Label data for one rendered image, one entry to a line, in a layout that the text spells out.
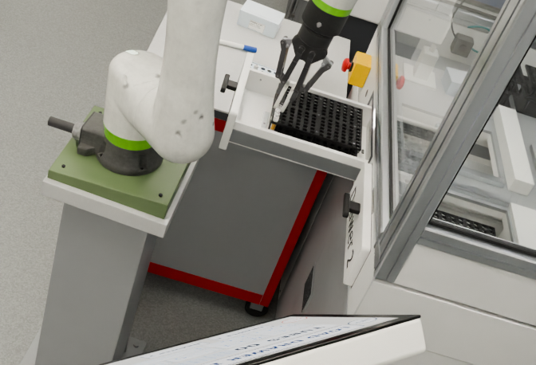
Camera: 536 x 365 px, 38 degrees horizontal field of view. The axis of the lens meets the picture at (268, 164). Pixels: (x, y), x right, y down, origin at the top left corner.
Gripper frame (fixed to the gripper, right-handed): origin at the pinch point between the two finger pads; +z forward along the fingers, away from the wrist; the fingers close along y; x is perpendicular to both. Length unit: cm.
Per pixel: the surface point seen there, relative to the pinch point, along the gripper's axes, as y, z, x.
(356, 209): -25.5, 0.9, 24.0
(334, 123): -13.3, 3.5, -5.0
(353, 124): -17.5, 3.1, -8.2
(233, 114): 7.8, 2.8, 12.4
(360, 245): -28.7, -0.1, 34.8
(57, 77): 94, 105, -92
